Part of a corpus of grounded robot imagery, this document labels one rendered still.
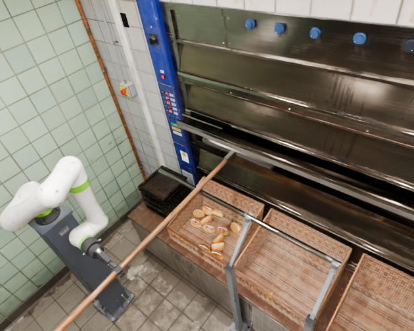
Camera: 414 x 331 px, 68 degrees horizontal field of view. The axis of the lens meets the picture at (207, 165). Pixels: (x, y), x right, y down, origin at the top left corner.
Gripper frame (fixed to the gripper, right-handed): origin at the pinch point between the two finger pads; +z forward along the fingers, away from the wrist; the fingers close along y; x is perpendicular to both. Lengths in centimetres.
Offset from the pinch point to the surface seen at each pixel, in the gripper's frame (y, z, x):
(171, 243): 60, -25, -47
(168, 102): -29, -50, -97
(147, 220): 60, -57, -52
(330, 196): 0, 65, -101
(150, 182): 33, -62, -69
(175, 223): 50, -28, -59
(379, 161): -34, 83, -100
